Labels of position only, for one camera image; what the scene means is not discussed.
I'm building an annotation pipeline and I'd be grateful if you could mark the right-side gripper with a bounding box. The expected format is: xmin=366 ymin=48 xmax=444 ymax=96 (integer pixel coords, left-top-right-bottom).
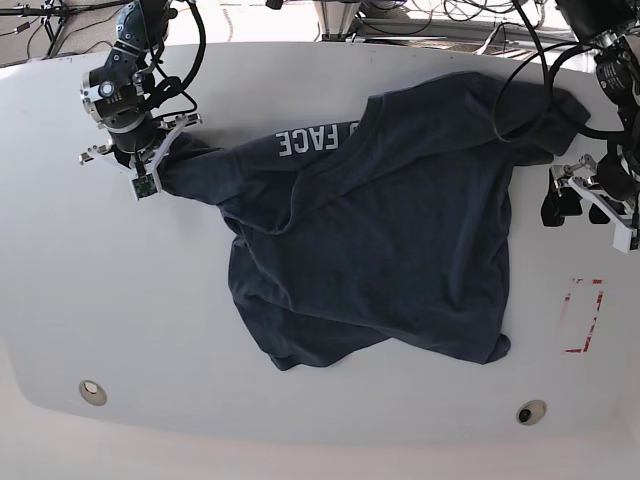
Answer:
xmin=79 ymin=113 xmax=202 ymax=183

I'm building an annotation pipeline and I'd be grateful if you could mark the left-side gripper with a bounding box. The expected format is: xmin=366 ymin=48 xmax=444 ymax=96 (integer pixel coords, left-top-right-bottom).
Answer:
xmin=540 ymin=154 xmax=639 ymax=250

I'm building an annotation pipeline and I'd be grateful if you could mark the dark blue T-shirt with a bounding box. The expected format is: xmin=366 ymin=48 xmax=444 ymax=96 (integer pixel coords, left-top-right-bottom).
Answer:
xmin=159 ymin=72 xmax=576 ymax=371

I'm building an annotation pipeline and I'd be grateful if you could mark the right-side robot arm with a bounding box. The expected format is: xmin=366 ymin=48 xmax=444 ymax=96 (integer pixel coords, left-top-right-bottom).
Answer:
xmin=80 ymin=1 xmax=206 ymax=178

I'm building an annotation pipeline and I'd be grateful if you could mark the left-side robot arm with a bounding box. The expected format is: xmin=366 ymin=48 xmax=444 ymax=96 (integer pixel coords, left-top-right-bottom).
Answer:
xmin=541 ymin=1 xmax=639 ymax=253

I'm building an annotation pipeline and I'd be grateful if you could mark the red tape rectangle marking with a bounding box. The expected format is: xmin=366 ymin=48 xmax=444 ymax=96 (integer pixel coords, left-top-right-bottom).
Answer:
xmin=558 ymin=278 xmax=606 ymax=354

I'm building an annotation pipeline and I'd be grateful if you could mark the black tripod stand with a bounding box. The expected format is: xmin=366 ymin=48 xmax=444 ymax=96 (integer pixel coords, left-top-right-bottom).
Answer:
xmin=1 ymin=1 xmax=127 ymax=60

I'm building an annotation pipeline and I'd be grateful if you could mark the right table grommet hole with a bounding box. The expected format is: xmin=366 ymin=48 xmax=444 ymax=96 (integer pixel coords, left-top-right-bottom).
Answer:
xmin=516 ymin=400 xmax=547 ymax=426

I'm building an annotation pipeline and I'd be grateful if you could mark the table grommet hole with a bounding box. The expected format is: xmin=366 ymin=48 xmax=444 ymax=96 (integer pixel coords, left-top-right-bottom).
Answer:
xmin=78 ymin=380 xmax=107 ymax=407
xmin=516 ymin=400 xmax=547 ymax=426

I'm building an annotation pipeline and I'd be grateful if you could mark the left table grommet hole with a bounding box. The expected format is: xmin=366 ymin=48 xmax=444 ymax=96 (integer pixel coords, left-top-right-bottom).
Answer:
xmin=78 ymin=380 xmax=107 ymax=407

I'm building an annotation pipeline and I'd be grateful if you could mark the right-side wrist camera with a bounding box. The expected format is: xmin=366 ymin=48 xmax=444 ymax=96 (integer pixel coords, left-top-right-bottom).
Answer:
xmin=131 ymin=174 xmax=159 ymax=200

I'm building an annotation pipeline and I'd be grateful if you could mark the left-side arm black cable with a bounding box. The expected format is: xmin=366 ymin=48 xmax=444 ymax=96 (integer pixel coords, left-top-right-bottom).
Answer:
xmin=492 ymin=0 xmax=626 ymax=144

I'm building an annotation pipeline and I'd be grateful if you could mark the right-side arm black cable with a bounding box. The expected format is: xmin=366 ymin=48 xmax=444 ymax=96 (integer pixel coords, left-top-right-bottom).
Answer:
xmin=144 ymin=0 xmax=208 ymax=121

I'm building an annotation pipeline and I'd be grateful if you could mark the metal frame post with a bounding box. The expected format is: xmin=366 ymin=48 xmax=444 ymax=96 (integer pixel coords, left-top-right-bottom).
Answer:
xmin=313 ymin=1 xmax=361 ymax=42

